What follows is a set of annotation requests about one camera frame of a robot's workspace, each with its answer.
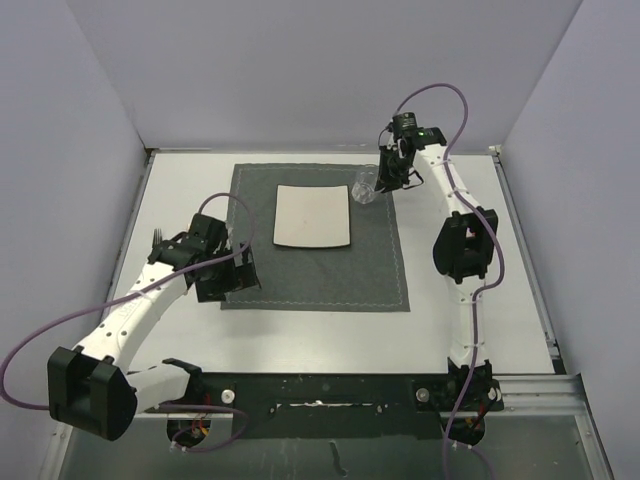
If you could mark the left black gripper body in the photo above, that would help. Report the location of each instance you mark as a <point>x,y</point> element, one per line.
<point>223,277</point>

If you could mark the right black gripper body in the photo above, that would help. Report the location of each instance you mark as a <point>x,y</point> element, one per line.
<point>393,172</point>

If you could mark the clear drinking glass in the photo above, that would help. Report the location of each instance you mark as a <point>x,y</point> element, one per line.
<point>363,190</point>

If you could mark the white rectangular plate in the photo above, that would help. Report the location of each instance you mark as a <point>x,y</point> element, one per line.
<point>312,217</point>

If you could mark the grey cloth placemat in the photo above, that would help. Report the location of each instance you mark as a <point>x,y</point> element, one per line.
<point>368,275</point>

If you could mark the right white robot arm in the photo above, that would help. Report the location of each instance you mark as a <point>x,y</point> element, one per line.
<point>463,248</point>

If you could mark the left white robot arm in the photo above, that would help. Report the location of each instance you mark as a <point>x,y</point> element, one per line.
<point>167,275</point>

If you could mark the black metal fork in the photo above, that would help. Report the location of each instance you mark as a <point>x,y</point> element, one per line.
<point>157,237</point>

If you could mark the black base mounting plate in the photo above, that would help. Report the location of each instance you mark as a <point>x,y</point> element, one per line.
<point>320,422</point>

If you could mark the aluminium frame rail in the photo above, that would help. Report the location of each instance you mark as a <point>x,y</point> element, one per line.
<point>107,398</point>

